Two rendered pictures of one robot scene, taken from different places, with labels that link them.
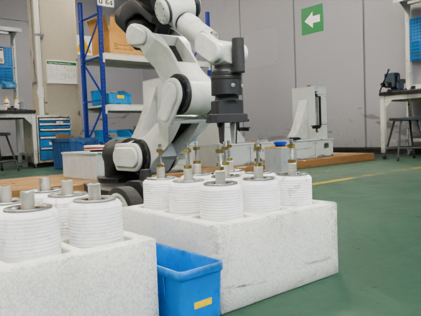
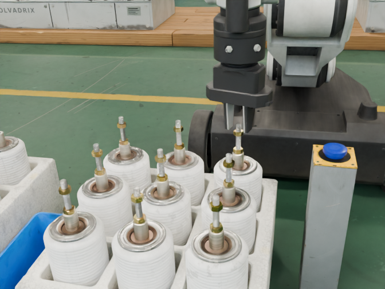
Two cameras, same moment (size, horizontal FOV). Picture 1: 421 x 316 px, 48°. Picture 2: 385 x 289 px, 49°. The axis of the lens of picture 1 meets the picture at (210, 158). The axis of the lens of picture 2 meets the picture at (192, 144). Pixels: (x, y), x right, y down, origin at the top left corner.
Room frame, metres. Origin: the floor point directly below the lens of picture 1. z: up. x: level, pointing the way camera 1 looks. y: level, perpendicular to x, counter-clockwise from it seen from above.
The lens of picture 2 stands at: (0.85, -0.58, 0.68)
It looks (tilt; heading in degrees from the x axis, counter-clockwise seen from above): 28 degrees down; 53
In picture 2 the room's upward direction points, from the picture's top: 2 degrees counter-clockwise
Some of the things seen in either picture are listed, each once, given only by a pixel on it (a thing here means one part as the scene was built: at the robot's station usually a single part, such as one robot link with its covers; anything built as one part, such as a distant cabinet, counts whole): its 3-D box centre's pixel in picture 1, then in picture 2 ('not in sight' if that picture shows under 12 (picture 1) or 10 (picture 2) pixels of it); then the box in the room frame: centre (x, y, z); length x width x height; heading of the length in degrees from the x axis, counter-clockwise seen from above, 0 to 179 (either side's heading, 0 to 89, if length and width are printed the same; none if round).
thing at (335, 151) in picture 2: (280, 144); (334, 152); (1.43, -0.21, 0.32); 0.04 x 0.04 x 0.02
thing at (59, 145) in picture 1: (76, 153); not in sight; (5.69, 1.63, 0.19); 0.50 x 0.41 x 0.37; 45
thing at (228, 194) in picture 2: not in sight; (228, 193); (1.26, -0.13, 0.26); 0.02 x 0.02 x 0.03
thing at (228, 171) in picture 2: not in sight; (228, 174); (1.26, -0.13, 0.30); 0.01 x 0.01 x 0.08
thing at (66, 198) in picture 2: (219, 160); (67, 200); (1.02, -0.02, 0.30); 0.01 x 0.01 x 0.08
